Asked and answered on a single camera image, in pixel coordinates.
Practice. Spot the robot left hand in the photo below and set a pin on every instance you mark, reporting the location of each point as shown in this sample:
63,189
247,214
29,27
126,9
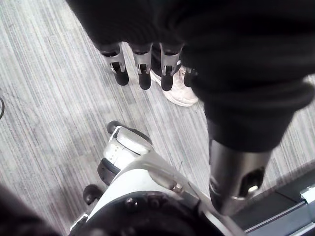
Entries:
221,61

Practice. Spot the black shelf base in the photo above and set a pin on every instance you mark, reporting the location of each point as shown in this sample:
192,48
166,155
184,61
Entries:
278,204

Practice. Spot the person's white shoe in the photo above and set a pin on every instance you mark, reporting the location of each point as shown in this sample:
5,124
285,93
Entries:
180,89

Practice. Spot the dark robot torso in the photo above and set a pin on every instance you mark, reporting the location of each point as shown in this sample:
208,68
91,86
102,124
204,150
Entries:
22,216

